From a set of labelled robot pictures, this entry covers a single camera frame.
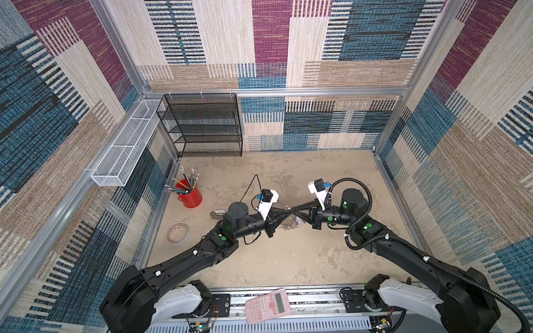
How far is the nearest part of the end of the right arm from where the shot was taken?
640 mm

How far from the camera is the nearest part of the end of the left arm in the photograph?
64 centimetres

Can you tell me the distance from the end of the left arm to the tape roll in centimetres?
44

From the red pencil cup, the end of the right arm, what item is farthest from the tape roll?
the end of the right arm

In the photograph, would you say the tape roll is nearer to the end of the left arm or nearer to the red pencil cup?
the red pencil cup

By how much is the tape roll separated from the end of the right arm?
1.70 feet

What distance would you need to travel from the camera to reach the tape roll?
2.96ft

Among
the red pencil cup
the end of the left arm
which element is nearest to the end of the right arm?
the end of the left arm

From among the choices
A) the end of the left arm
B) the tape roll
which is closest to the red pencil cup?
the tape roll

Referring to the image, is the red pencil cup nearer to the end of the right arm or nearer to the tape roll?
the tape roll

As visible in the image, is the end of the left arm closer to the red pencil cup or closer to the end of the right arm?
the end of the right arm
